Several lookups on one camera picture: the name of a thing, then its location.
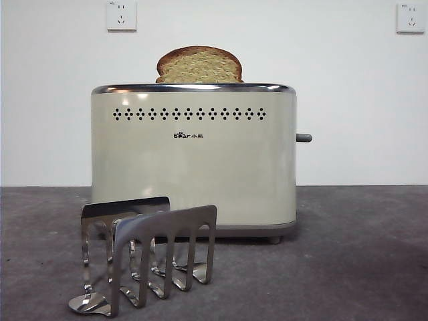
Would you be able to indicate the grey toaster lever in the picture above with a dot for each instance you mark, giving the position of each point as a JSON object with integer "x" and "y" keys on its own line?
{"x": 304, "y": 137}

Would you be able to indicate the toasted bread slice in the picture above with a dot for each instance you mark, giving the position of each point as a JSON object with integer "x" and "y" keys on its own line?
{"x": 200, "y": 67}

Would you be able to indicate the cream toaster with chrome top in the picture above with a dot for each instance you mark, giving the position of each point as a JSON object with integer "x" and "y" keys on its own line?
{"x": 200, "y": 174}

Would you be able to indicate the stainless steel toast rack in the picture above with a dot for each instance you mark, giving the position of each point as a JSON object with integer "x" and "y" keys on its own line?
{"x": 200, "y": 215}

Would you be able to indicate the white wall socket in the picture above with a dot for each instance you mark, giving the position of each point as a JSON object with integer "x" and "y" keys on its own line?
{"x": 121, "y": 16}
{"x": 410, "y": 18}

